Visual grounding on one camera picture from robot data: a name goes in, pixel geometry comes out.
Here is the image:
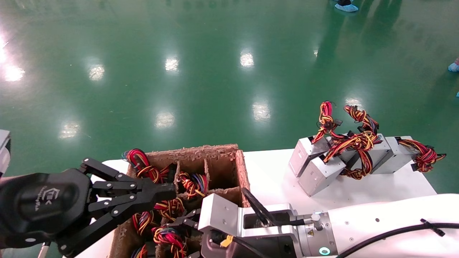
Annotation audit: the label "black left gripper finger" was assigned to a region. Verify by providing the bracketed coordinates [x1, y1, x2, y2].
[80, 158, 177, 198]

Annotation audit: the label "wire bundle on table left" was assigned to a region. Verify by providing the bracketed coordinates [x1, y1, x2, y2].
[289, 101, 344, 178]

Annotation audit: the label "leftmost coloured wire bundle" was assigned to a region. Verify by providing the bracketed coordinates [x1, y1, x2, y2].
[130, 244, 148, 258]

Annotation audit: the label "wire bundle on table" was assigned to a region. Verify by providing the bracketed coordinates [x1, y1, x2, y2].
[371, 136, 447, 175]
[289, 101, 344, 178]

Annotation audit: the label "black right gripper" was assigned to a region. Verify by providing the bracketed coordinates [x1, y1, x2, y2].
[167, 209, 300, 258]

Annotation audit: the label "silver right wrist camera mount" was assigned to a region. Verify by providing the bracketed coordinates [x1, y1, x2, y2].
[198, 193, 299, 248]

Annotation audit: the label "brown cardboard divider box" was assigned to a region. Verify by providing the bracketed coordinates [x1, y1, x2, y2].
[109, 143, 251, 258]

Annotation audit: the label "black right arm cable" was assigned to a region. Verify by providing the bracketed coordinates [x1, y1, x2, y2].
[337, 219, 459, 258]

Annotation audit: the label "thick black corrugated cable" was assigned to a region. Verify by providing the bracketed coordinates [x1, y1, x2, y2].
[241, 187, 316, 227]

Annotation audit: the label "red yellow wire bundles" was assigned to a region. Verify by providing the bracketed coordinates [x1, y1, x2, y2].
[344, 105, 393, 176]

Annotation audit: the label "tall red wire bundle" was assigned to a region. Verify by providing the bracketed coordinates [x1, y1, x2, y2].
[121, 148, 169, 183]

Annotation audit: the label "lower-right coloured wire bundle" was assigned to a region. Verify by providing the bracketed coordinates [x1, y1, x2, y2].
[176, 171, 209, 200]

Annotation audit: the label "wire bundle on table right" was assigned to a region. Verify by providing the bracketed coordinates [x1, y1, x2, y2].
[371, 136, 447, 175]

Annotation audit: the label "black cable with yellow plug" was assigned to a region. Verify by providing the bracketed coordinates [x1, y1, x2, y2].
[219, 235, 259, 258]

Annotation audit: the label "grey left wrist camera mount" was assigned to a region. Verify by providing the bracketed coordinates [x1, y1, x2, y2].
[0, 130, 11, 176]

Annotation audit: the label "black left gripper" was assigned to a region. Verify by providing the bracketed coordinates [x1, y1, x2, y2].
[0, 168, 176, 257]

